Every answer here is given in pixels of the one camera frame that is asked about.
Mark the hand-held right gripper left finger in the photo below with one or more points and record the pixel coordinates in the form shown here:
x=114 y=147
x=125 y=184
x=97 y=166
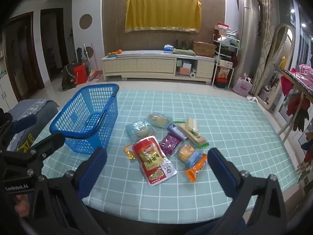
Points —
x=94 y=169

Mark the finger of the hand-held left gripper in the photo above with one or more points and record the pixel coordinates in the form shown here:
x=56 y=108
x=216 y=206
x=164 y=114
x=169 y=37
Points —
x=49 y=143
x=24 y=122

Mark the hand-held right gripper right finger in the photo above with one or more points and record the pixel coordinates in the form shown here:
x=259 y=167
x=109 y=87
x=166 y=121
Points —
x=221 y=169

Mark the orange snack packet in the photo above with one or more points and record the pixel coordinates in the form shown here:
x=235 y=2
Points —
x=195 y=170

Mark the blue plastic basket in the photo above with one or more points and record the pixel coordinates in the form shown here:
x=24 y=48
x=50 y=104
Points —
x=80 y=144

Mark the bun packet with blue print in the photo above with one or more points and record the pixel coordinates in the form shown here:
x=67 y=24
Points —
x=187 y=154

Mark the red packet of orange chips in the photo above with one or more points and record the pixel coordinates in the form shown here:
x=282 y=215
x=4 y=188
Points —
x=128 y=153

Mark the brown cracker packet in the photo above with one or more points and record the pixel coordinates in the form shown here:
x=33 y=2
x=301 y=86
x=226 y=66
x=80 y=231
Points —
x=195 y=138

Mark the pale wafer packet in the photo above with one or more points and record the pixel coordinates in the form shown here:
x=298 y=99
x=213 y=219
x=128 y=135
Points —
x=192 y=124

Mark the large red snack packet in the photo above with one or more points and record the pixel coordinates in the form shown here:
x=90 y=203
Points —
x=149 y=156

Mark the purple snack packet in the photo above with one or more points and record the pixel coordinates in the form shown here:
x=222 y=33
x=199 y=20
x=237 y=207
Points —
x=170 y=143

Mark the clear biscuit packet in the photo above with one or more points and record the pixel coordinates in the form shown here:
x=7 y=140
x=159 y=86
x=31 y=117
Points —
x=138 y=131

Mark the lavender snack packet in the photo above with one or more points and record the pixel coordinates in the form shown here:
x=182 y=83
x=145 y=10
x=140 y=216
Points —
x=174 y=130

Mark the clear cake packet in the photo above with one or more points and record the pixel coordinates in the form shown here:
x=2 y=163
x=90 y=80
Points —
x=159 y=121

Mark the person's left hand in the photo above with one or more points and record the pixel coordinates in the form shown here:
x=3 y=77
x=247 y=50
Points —
x=23 y=205

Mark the grey lace cover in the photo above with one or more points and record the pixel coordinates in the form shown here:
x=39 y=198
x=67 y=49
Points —
x=29 y=107

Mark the dark cloth yellow print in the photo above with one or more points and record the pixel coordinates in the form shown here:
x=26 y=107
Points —
x=25 y=143

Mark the grey sofa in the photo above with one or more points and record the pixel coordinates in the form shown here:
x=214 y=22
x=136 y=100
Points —
x=46 y=110

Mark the teal checked tablecloth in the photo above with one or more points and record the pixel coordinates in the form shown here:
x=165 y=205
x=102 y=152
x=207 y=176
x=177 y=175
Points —
x=220 y=117

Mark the black bag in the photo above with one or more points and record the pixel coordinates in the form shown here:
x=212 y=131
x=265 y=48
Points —
x=67 y=77

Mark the dark wooden door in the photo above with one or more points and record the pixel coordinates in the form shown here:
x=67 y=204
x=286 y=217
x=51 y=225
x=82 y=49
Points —
x=24 y=53

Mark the red bag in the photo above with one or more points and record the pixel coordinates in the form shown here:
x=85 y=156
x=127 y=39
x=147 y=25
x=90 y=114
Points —
x=80 y=74

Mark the white slippers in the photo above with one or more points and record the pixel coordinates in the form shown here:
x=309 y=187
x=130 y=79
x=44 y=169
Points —
x=253 y=99

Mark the pink broom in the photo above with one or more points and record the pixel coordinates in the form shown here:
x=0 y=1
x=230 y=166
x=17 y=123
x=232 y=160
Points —
x=94 y=74

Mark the pink bag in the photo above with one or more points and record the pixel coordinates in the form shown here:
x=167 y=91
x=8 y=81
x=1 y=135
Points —
x=242 y=87

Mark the dark wooden doorway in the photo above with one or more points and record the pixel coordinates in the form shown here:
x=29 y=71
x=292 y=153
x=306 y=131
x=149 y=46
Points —
x=56 y=41

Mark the white mop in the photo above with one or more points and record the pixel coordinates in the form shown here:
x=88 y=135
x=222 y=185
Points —
x=86 y=53

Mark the printed snack bag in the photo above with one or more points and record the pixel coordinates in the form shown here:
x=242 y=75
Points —
x=223 y=73

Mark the red garment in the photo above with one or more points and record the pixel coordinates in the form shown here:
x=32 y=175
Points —
x=296 y=105

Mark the orange box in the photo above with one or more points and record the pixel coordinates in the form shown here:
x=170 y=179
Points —
x=183 y=71

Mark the white metal shelf rack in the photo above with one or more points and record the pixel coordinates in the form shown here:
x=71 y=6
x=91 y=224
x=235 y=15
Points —
x=214 y=61

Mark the pale blue box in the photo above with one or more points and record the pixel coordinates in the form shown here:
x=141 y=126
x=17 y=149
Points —
x=187 y=65

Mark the blue plate of oranges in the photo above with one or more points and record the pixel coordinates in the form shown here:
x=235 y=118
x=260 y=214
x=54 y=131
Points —
x=114 y=53

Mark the wooden drying rack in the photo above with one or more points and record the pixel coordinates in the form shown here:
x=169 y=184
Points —
x=297 y=84

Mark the cream television cabinet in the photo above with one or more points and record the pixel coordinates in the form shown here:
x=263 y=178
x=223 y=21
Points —
x=146 y=64

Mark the brown cardboard box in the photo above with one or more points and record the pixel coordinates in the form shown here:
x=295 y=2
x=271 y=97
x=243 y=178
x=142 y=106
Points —
x=203 y=49

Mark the green cushion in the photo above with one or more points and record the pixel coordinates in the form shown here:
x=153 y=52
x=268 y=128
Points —
x=183 y=52

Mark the pink garment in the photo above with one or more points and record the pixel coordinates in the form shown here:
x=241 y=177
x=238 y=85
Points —
x=304 y=72

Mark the black router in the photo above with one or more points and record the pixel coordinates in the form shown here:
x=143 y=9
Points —
x=182 y=45

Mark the blue tissue box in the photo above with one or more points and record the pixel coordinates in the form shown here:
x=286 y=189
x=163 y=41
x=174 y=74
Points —
x=168 y=49

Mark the arched standing mirror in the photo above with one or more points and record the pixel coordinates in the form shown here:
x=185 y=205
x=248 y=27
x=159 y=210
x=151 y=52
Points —
x=273 y=46

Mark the patterned beige curtain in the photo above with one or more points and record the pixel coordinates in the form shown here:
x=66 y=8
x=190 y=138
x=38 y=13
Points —
x=266 y=41

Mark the red and white box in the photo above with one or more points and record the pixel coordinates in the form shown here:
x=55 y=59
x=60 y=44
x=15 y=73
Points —
x=221 y=29

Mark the silver standing air conditioner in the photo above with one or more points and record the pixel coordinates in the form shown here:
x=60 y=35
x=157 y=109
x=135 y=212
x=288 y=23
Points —
x=247 y=29

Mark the yellow cloth cover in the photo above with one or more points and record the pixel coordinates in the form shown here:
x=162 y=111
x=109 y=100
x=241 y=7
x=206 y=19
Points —
x=161 y=14

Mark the white wall cabinet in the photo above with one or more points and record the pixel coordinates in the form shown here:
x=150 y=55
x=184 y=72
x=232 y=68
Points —
x=6 y=90

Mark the round brown wall plaque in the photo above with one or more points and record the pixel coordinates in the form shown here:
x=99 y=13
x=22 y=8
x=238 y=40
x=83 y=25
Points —
x=85 y=21

